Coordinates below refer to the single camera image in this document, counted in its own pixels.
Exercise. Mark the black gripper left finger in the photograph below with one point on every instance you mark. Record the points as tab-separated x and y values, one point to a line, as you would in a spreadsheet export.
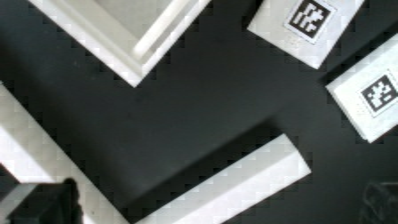
40	203

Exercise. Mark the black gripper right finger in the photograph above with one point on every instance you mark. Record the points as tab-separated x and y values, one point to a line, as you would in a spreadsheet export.
378	211

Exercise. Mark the white cabinet body box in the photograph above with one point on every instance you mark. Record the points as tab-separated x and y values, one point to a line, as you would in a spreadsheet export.
126	29

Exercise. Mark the white cabinet door with tag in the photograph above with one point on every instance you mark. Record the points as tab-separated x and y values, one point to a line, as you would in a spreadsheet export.
300	25

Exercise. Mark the white L-shaped obstacle fence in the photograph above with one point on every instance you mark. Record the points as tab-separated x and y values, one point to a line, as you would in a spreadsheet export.
229	192

